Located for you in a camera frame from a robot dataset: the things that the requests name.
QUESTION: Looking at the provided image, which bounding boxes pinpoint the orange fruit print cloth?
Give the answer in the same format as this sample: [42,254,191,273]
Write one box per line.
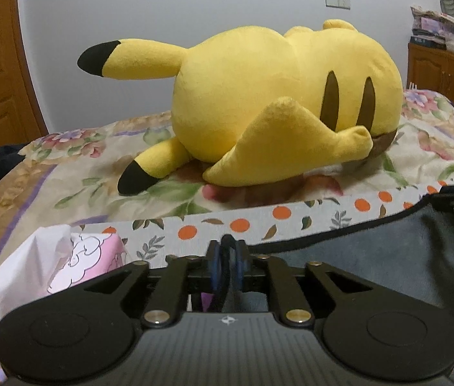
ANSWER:
[70,181,453,268]

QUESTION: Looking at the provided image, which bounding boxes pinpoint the wooden cabinet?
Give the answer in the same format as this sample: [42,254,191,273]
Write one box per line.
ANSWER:
[406,42,454,107]

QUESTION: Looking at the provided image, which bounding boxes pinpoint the pink white cloth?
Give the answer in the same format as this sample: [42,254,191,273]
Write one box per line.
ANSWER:
[0,225,80,372]

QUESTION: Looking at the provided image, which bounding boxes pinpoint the floral bed blanket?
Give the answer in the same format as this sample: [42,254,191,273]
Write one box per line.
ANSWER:
[0,87,454,282]

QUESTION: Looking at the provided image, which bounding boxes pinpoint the pink cartoon print package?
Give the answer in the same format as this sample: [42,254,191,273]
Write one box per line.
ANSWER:
[48,232,132,295]

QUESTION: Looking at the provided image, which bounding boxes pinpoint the dark grey towel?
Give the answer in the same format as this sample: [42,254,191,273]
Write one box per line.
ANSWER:
[189,199,454,386]

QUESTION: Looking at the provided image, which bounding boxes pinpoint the yellow plush toy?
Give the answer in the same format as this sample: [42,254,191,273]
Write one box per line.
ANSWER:
[77,19,405,197]

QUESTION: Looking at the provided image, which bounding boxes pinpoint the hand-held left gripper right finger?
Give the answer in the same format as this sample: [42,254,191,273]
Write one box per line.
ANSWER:
[227,236,373,327]

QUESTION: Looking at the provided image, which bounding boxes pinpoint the stack of books and papers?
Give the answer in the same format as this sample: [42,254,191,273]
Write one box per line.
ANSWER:
[410,5,454,65]

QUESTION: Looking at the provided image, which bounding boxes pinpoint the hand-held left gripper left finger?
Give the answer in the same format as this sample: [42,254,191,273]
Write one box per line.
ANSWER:
[84,239,228,328]

